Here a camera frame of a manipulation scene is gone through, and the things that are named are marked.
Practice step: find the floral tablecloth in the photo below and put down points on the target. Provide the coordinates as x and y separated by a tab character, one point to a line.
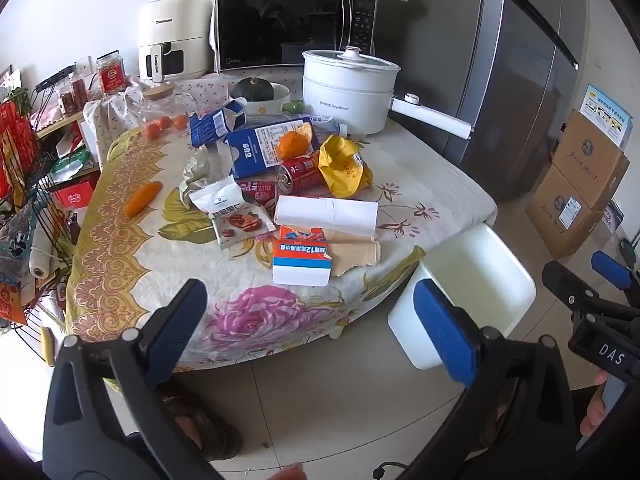
165	270

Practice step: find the glass jar with wooden lid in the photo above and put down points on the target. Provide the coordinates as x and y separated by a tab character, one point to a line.
167	105

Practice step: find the tan cardboard piece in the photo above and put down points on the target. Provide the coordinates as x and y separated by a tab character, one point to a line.
356	256

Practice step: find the large blue milk carton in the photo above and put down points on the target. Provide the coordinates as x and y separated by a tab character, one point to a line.
260	142

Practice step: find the green lime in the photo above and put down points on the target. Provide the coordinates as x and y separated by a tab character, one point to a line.
292	107

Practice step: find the grey refrigerator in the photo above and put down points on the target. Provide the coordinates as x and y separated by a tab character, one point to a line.
515	85

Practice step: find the small orange fruit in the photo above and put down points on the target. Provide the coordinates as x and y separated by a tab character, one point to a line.
179	121
165	123
152	130

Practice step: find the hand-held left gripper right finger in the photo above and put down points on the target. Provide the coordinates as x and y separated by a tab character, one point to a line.
445	330

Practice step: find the white plastic trash bin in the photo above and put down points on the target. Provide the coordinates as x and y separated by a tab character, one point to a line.
475	280

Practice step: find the person's sandalled foot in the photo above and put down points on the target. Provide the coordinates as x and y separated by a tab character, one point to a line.
210	430

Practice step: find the red label jar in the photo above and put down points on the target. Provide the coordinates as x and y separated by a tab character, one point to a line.
110	74

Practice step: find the yellow snack bag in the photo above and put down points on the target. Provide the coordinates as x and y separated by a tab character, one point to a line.
345	167

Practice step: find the crumpled grey paper wrapper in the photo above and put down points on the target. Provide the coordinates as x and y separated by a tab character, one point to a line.
202	167

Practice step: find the blue wall leaflet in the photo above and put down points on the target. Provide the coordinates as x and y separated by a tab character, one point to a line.
607	110

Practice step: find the crushed clear plastic bottle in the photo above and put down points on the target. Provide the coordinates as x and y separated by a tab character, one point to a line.
327	124

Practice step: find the orange tangerine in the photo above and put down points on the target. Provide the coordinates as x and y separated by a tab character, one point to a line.
292	145

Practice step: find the crumpled blue milk carton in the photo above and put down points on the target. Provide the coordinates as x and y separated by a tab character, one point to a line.
212	125

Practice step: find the red drink can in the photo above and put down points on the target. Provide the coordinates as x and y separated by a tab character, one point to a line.
300	172

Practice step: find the red box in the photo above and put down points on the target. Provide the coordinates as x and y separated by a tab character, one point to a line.
75	195

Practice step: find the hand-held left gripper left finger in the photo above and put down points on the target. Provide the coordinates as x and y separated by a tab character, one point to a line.
179	332

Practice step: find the black microwave oven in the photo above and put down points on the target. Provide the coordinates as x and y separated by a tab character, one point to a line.
285	25

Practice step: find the dark red wrapper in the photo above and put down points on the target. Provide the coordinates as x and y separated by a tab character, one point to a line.
256	191

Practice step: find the cardboard box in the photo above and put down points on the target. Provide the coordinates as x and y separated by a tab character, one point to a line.
590	160
560	220

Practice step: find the small-print white floral cloth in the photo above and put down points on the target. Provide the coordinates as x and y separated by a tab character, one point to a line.
117	110

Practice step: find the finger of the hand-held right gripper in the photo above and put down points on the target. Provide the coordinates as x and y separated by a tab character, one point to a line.
567	285
611	269

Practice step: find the white bowl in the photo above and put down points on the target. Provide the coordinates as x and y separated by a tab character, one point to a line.
277	100

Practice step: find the white paper box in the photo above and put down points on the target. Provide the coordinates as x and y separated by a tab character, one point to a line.
325	215

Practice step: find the red hanging packets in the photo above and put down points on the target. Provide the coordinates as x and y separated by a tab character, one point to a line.
15	150

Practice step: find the orange carrot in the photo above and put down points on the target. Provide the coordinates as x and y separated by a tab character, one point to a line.
142	199

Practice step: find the person's right hand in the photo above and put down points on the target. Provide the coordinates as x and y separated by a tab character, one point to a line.
595	407

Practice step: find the white electric cooking pot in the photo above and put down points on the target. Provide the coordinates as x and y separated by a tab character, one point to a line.
345	95

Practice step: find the orange blue white carton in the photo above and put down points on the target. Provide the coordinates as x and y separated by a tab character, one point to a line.
300	262

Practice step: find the nut print snack packet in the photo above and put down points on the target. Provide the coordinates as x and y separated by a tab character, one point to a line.
242	227

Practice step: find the red chilli jar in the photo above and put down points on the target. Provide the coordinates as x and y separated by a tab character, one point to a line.
74	92

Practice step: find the dark green squash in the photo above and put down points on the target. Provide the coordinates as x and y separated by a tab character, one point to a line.
251	89

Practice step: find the white snack packet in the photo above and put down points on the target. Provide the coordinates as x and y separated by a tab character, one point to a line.
220	196

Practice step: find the white air fryer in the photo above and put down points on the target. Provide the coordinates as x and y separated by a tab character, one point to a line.
172	30

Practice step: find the white yarn spool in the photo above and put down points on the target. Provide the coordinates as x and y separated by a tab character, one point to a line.
41	255

